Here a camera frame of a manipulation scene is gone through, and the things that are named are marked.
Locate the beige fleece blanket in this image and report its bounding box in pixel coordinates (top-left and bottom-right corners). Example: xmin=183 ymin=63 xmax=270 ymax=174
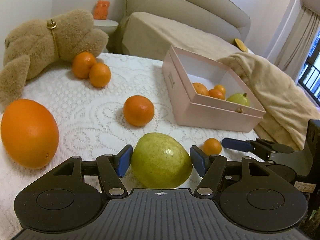
xmin=218 ymin=52 xmax=319 ymax=150

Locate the white round side table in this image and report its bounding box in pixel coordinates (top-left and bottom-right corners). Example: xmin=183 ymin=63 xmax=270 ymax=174
xmin=94 ymin=19 xmax=119 ymax=36

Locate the green guava with stem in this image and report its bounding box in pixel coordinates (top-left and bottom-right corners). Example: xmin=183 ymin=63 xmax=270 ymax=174
xmin=227 ymin=93 xmax=250 ymax=106

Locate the beige window curtain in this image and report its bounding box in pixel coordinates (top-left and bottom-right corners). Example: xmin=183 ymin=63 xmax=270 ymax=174
xmin=274 ymin=7 xmax=319 ymax=80

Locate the brown teddy bear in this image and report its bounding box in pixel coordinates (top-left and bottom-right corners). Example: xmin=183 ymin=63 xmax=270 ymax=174
xmin=1 ymin=9 xmax=108 ymax=109

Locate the dark framed window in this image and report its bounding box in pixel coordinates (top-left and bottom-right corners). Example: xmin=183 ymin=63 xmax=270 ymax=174
xmin=298 ymin=31 xmax=320 ymax=105

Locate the pink gift box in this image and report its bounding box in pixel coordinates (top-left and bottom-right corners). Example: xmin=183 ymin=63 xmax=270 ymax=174
xmin=161 ymin=45 xmax=266 ymax=133

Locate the yellow-green guava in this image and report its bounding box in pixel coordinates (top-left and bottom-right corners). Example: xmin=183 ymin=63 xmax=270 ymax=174
xmin=131 ymin=132 xmax=193 ymax=189

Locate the orange mandarin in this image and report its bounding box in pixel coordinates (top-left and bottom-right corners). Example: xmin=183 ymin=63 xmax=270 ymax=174
xmin=123 ymin=95 xmax=155 ymax=127
xmin=72 ymin=51 xmax=97 ymax=79
xmin=89 ymin=62 xmax=112 ymax=88

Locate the small kumquat orange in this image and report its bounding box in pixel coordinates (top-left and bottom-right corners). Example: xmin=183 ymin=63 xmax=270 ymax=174
xmin=203 ymin=138 xmax=222 ymax=155

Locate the beige sofa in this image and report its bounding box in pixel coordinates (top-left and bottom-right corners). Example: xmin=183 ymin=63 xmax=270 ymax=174
xmin=115 ymin=0 xmax=251 ymax=60

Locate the orange bear figurine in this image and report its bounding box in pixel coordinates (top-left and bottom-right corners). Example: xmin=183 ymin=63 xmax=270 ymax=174
xmin=93 ymin=0 xmax=110 ymax=20

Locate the small mandarin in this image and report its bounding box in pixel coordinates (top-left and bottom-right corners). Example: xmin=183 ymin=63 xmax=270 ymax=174
xmin=214 ymin=84 xmax=226 ymax=95

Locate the large oval orange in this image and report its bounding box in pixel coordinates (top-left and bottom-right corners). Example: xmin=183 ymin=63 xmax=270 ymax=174
xmin=1 ymin=99 xmax=59 ymax=169

